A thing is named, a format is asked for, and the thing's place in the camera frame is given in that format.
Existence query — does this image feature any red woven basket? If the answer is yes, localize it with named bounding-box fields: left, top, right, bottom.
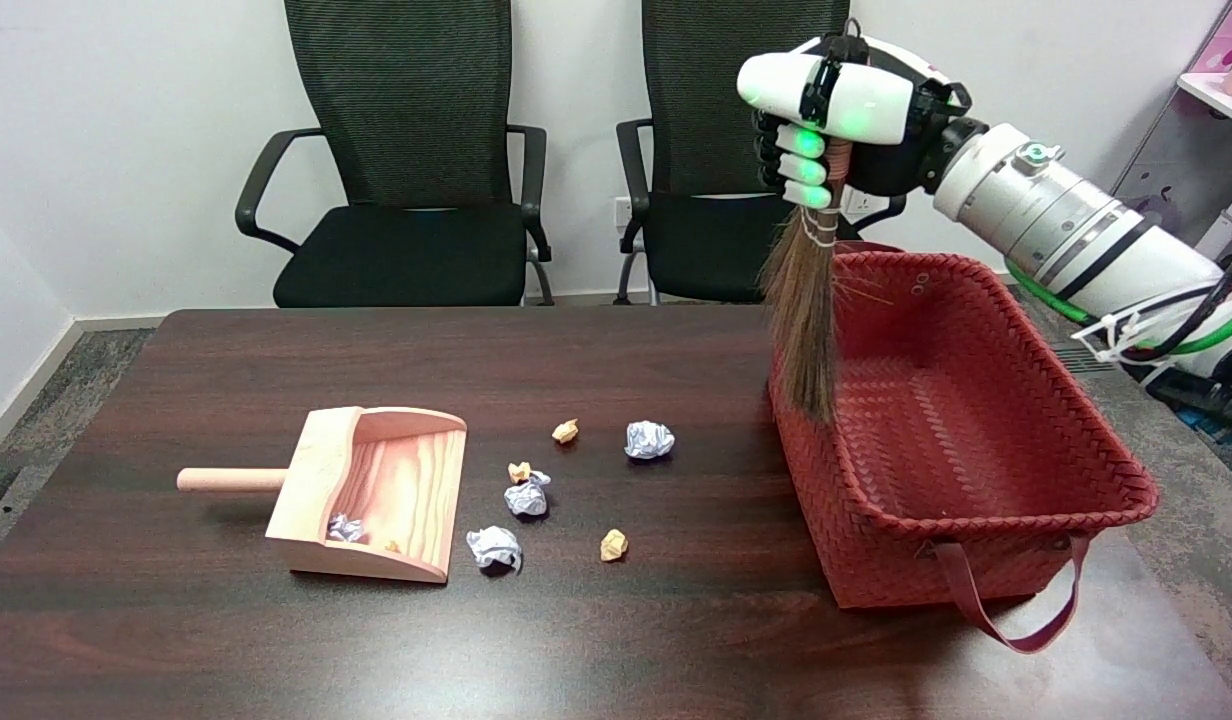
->
left=767, top=240, right=1160, bottom=656

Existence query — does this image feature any brown straw hand broom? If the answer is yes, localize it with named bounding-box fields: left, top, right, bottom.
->
left=760, top=17, right=870, bottom=424

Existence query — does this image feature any wooden dustpan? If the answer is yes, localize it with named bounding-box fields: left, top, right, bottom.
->
left=176, top=405, right=469, bottom=585

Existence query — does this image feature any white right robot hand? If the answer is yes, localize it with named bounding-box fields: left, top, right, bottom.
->
left=736, top=35, right=988, bottom=212

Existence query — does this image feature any black mesh office chair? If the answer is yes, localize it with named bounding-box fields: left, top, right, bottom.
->
left=615, top=0, right=908, bottom=306
left=235, top=0, right=556, bottom=309

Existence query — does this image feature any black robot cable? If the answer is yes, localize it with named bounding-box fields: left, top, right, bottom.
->
left=1124, top=244, right=1232, bottom=363

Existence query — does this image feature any grey owl print panel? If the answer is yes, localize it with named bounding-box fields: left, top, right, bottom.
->
left=1116, top=88, right=1232, bottom=256

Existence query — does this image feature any pink white shelf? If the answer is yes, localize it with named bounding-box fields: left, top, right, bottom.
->
left=1176, top=0, right=1232, bottom=133

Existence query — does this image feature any metal floor vent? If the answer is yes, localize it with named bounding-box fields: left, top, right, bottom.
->
left=1051, top=342, right=1103, bottom=377

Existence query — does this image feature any green robot cable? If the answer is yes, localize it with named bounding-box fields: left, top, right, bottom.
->
left=1004, top=258, right=1232, bottom=357

